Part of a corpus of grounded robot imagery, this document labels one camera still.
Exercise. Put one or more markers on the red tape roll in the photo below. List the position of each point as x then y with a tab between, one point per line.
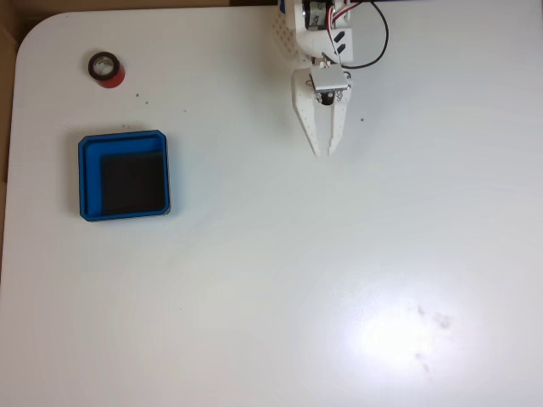
112	78

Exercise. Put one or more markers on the blue square box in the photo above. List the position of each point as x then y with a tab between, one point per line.
91	178

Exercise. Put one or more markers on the silver square camera box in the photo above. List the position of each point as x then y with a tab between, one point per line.
331	78

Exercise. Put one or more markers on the white perforated base plate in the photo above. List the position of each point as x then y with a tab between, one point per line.
284	34

